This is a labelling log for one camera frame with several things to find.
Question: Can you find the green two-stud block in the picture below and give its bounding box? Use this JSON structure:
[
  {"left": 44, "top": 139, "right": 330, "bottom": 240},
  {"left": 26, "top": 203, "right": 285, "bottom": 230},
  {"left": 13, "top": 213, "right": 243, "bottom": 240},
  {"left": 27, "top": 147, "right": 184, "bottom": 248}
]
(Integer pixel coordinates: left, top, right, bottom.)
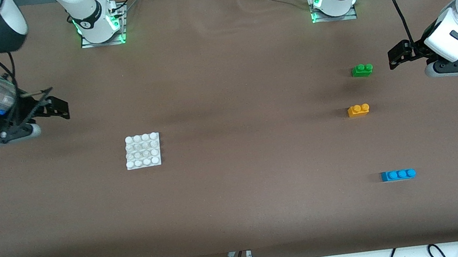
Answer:
[{"left": 351, "top": 62, "right": 375, "bottom": 79}]

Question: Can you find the white studded base plate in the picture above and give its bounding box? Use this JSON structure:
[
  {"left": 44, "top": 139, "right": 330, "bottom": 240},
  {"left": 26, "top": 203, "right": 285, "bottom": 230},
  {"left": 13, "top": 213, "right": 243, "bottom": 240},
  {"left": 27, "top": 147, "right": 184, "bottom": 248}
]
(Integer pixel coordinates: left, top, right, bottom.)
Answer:
[{"left": 123, "top": 132, "right": 164, "bottom": 171}]

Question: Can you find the brown table cover sheet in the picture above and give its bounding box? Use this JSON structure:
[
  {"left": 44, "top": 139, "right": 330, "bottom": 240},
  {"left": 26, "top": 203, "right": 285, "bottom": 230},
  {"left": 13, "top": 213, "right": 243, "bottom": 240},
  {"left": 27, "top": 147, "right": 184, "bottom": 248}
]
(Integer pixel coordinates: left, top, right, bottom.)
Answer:
[{"left": 0, "top": 0, "right": 458, "bottom": 257}]

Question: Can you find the blue three-stud block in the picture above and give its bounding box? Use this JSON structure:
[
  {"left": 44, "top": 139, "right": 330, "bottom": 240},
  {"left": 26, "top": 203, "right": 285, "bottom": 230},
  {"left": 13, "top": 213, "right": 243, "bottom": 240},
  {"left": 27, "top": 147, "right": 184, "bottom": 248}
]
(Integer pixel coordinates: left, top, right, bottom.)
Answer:
[{"left": 380, "top": 167, "right": 417, "bottom": 183}]

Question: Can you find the yellow two-stud block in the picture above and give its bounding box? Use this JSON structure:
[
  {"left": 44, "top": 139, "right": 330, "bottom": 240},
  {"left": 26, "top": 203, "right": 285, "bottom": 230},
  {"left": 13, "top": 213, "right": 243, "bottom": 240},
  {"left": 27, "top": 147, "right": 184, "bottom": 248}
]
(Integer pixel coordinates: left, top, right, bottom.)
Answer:
[{"left": 347, "top": 103, "right": 371, "bottom": 118}]

